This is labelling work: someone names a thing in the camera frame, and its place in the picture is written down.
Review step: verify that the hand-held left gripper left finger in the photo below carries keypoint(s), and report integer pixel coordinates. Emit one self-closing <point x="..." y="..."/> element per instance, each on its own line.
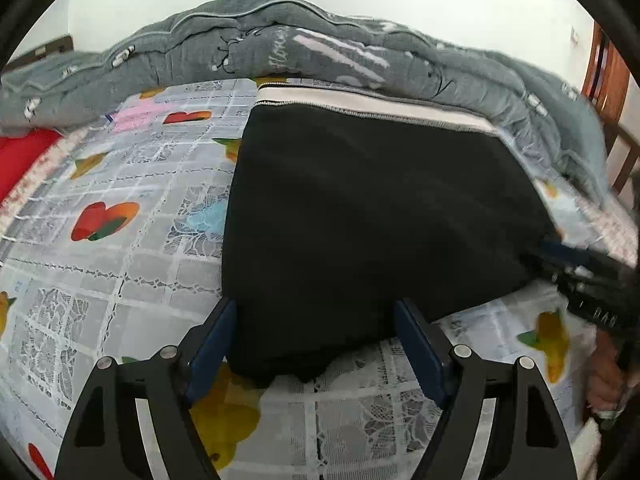
<point x="212" y="350"/>

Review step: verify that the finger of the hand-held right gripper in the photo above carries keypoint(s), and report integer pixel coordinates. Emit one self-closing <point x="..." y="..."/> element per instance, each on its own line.
<point x="547" y="270"/>
<point x="565" y="251"/>

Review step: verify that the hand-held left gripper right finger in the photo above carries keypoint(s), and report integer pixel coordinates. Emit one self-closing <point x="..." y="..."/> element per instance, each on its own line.
<point x="416" y="345"/>

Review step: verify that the black pants with striped waistband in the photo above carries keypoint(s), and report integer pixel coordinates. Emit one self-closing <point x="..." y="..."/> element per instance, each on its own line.
<point x="375" y="210"/>

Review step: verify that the person's right hand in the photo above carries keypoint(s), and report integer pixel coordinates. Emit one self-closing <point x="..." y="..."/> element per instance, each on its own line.
<point x="605" y="370"/>

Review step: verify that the floral bedsheet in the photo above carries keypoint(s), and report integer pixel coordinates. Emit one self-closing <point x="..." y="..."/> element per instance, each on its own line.
<point x="617" y="235"/>

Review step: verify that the wooden footboard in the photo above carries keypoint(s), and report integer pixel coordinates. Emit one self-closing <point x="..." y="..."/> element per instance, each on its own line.
<point x="622" y="155"/>

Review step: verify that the fruit-print plastic cloth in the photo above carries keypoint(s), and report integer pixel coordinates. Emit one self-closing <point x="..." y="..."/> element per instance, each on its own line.
<point x="125" y="270"/>

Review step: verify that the red pillow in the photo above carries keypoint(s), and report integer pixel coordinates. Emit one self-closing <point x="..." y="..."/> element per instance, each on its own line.
<point x="20" y="160"/>

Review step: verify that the grey quilt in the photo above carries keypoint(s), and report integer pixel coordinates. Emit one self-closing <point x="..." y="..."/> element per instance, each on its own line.
<point x="200" y="45"/>

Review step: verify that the wooden headboard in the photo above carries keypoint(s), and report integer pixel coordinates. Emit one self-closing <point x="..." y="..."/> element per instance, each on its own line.
<point x="50" y="49"/>

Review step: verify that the wall switch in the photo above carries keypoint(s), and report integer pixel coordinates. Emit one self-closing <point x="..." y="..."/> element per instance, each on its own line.
<point x="575" y="35"/>

